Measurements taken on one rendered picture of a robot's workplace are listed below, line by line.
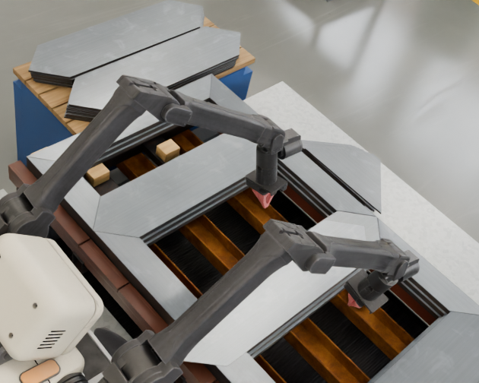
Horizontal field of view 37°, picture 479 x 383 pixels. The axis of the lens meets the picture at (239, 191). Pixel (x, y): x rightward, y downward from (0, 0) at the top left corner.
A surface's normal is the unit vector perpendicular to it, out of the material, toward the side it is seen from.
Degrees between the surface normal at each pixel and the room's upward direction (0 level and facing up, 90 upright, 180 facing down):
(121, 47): 0
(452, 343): 0
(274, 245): 34
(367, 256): 79
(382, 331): 0
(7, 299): 47
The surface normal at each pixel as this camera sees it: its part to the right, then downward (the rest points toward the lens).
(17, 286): -0.42, -0.14
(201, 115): 0.60, 0.54
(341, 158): 0.19, -0.65
